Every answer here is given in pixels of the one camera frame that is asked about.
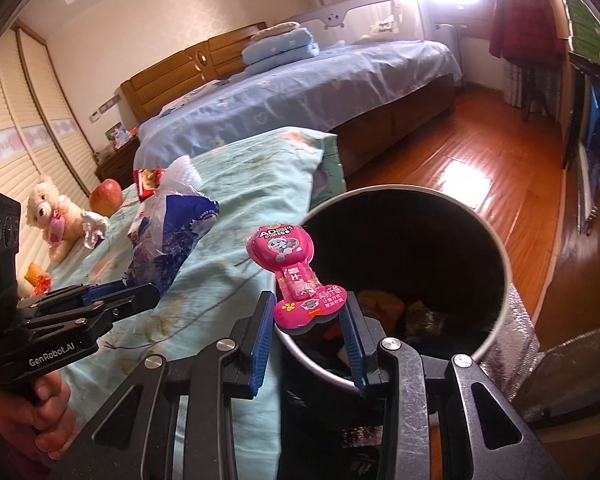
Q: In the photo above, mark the wooden nightstand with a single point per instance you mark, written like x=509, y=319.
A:
x=117, y=162

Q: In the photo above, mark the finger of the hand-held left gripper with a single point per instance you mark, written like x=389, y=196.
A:
x=140, y=300
x=100, y=295

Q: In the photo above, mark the red snack wrapper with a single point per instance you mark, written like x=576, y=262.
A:
x=147, y=180

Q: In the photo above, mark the blue white plastic bag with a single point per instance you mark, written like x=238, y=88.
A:
x=180, y=240

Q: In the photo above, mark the red apple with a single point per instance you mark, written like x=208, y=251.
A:
x=106, y=197

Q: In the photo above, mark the black metal-rimmed bin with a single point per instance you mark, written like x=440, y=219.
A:
x=430, y=240

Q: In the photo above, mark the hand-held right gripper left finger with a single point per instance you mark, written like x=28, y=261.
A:
x=262, y=345

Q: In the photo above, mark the orange candy wrapper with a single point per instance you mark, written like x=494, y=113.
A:
x=42, y=286

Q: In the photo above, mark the red coat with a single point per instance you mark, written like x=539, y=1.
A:
x=525, y=20

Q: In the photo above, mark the bed with blue sheet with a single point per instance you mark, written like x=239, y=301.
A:
x=305, y=90

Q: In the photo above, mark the white printed cloth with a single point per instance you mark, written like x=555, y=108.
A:
x=190, y=97

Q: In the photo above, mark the folded blue quilt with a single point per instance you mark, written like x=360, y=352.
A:
x=280, y=47

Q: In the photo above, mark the cream slatted wardrobe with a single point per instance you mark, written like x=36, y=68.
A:
x=25, y=125

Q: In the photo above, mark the black television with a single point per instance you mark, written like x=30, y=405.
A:
x=597, y=135

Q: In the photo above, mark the cream teddy bear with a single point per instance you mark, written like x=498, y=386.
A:
x=55, y=220

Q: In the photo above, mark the pink candy packet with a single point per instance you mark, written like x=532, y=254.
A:
x=290, y=270

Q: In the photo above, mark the person's left hand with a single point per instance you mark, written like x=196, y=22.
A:
x=45, y=410

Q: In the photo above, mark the white purple wrapper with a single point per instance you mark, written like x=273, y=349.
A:
x=94, y=227

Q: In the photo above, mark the small beige pillow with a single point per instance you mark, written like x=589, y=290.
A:
x=277, y=29

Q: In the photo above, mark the white radiator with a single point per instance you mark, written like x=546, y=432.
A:
x=449, y=42

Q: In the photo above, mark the grey bed guard rail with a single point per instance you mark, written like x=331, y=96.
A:
x=340, y=15

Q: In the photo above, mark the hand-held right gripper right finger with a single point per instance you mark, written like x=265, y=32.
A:
x=354, y=350

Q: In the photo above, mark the yellow corn toy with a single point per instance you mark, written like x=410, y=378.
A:
x=34, y=274

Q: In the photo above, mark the wall switch panel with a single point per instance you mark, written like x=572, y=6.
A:
x=105, y=107

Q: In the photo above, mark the silver foil mat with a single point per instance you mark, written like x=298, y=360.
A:
x=515, y=340

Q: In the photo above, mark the photo frame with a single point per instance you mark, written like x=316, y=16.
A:
x=115, y=135

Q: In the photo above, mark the stack of green boxes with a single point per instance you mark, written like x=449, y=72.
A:
x=587, y=25

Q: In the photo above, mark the wooden headboard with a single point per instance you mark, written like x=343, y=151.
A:
x=180, y=67

